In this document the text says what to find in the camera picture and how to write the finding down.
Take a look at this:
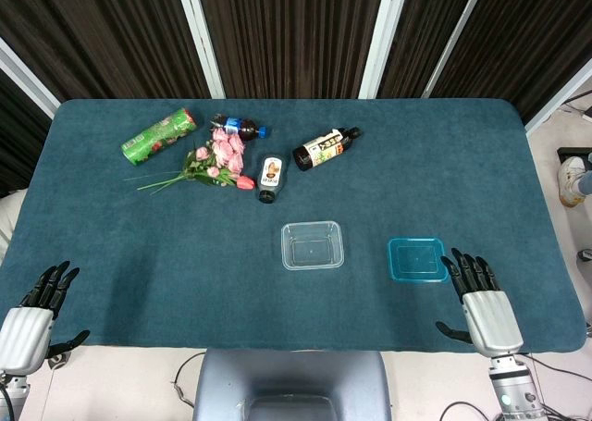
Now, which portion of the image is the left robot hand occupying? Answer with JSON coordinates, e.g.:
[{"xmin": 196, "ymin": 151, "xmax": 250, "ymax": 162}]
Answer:
[{"xmin": 0, "ymin": 260, "xmax": 92, "ymax": 376}]

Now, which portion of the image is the black floor cable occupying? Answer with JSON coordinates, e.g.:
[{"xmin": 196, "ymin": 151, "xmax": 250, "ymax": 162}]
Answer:
[
  {"xmin": 438, "ymin": 400, "xmax": 499, "ymax": 421},
  {"xmin": 171, "ymin": 351, "xmax": 205, "ymax": 409}
]

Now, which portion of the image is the pink flower bouquet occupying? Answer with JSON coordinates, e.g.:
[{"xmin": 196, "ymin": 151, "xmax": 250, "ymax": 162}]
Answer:
[{"xmin": 122, "ymin": 128, "xmax": 257, "ymax": 195}]

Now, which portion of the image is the grey-blue robot torso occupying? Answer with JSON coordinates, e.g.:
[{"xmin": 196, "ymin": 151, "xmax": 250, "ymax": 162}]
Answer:
[{"xmin": 192, "ymin": 349, "xmax": 393, "ymax": 421}]

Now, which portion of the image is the cola bottle blue cap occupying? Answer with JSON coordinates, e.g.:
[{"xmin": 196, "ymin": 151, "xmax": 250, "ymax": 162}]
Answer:
[{"xmin": 211, "ymin": 113, "xmax": 271, "ymax": 142}]

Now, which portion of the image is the black floor device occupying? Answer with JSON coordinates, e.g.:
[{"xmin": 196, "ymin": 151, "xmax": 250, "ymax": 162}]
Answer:
[{"xmin": 557, "ymin": 146, "xmax": 592, "ymax": 166}]

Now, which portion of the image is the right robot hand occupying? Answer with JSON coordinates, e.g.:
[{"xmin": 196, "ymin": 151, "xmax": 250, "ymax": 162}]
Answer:
[{"xmin": 435, "ymin": 247, "xmax": 525, "ymax": 358}]

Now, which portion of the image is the brown bottle white label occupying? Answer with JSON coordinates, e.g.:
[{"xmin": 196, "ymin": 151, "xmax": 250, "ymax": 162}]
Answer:
[{"xmin": 291, "ymin": 126, "xmax": 363, "ymax": 172}]

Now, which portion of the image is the dark brown corrugated panel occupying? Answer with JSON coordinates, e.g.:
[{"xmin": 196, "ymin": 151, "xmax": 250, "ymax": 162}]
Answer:
[
  {"xmin": 0, "ymin": 68, "xmax": 53, "ymax": 198},
  {"xmin": 0, "ymin": 0, "xmax": 213, "ymax": 102},
  {"xmin": 429, "ymin": 0, "xmax": 592, "ymax": 124},
  {"xmin": 193, "ymin": 0, "xmax": 388, "ymax": 100},
  {"xmin": 377, "ymin": 0, "xmax": 480, "ymax": 100}
]

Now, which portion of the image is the blue plastic lid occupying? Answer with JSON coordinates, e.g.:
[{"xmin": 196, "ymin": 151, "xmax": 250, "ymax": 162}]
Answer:
[{"xmin": 387, "ymin": 237, "xmax": 450, "ymax": 283}]

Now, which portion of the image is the dark squeeze sauce bottle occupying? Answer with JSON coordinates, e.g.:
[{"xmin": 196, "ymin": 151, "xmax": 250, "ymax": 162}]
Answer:
[{"xmin": 256, "ymin": 155, "xmax": 289, "ymax": 204}]

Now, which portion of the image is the green chips can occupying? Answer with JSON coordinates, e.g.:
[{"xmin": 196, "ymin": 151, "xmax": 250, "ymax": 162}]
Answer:
[{"xmin": 120, "ymin": 107, "xmax": 199, "ymax": 168}]

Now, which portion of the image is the teal tablecloth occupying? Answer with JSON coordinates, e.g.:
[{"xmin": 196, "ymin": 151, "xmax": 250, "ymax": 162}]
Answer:
[{"xmin": 0, "ymin": 98, "xmax": 586, "ymax": 355}]

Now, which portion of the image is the clear plastic container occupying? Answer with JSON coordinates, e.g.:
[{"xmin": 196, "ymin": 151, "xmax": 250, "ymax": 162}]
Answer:
[{"xmin": 280, "ymin": 220, "xmax": 346, "ymax": 271}]

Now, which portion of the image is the white sneaker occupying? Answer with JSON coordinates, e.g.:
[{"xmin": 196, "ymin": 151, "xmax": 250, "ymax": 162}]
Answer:
[{"xmin": 558, "ymin": 156, "xmax": 587, "ymax": 208}]

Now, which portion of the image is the white partition post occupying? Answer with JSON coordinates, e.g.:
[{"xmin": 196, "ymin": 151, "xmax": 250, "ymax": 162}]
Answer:
[
  {"xmin": 524, "ymin": 57, "xmax": 592, "ymax": 133},
  {"xmin": 358, "ymin": 0, "xmax": 399, "ymax": 100},
  {"xmin": 421, "ymin": 0, "xmax": 489, "ymax": 98},
  {"xmin": 0, "ymin": 36, "xmax": 61, "ymax": 119},
  {"xmin": 174, "ymin": 0, "xmax": 227, "ymax": 100}
]

